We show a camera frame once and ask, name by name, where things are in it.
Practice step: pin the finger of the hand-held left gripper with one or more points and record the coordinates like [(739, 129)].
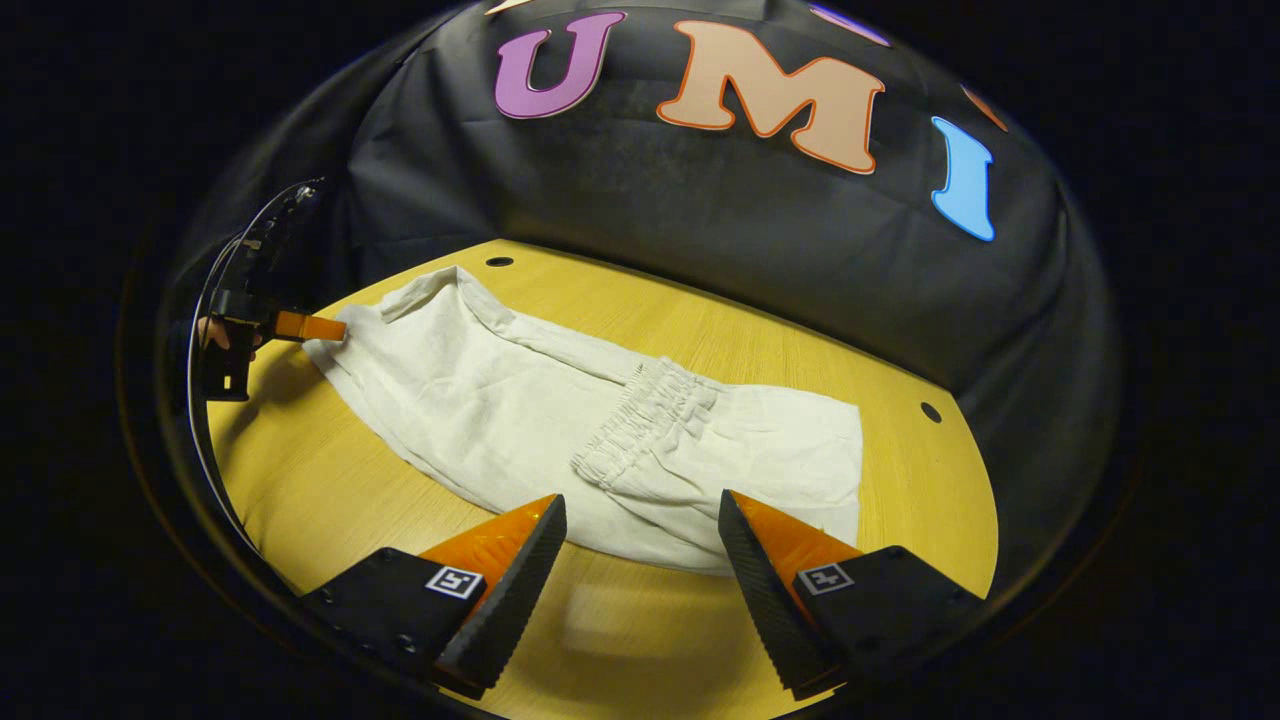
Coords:
[(315, 327)]

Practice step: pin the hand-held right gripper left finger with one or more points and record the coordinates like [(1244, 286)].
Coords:
[(515, 595)]

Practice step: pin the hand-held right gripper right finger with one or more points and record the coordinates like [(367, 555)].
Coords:
[(765, 600)]

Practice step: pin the white jeans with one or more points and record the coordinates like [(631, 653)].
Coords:
[(480, 400)]

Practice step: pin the black backdrop cloth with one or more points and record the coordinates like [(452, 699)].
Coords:
[(700, 210)]

